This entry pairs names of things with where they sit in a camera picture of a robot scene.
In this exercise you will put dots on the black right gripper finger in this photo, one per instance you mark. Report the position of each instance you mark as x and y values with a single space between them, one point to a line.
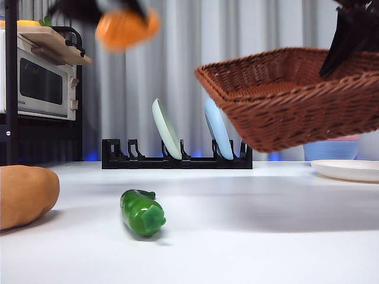
370 32
343 38

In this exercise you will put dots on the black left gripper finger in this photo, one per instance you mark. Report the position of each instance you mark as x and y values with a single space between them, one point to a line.
139 7

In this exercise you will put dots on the orange corn cob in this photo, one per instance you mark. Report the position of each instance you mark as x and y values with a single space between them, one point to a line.
124 29

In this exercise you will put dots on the brown woven wicker basket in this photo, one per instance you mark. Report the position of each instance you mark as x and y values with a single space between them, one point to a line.
296 118

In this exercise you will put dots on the green cucumber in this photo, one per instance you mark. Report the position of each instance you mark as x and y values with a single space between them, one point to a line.
136 213

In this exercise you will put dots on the brown potato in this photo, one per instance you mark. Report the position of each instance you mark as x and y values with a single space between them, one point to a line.
26 195

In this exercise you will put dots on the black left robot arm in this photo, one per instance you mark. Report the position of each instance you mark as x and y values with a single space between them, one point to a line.
74 10

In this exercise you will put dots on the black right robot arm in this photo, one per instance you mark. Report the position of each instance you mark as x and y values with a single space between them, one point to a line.
358 4

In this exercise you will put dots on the grey pleated curtain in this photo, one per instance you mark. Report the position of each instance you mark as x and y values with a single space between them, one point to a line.
183 59

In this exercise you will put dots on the green leaf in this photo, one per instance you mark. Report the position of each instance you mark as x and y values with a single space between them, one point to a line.
46 21

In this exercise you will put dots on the wooden cutting board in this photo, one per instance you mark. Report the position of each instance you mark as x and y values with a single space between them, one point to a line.
50 44

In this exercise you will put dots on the pink bowl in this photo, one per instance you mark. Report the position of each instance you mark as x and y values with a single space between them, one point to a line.
352 138

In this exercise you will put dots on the yellow food item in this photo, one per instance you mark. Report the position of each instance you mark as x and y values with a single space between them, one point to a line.
28 23

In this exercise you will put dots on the pale green plate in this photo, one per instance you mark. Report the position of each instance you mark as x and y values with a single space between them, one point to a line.
165 127

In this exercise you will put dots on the cream toaster oven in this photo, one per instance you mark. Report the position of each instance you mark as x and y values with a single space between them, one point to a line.
41 83

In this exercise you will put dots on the white plate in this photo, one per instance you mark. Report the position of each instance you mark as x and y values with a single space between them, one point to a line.
346 170

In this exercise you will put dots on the light blue plate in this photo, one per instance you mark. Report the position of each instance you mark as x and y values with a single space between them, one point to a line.
219 133

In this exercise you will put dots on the black dish rack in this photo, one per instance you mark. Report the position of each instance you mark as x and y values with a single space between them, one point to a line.
177 164

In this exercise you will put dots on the black metal shelf frame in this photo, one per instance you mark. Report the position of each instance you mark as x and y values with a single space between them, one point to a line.
12 88

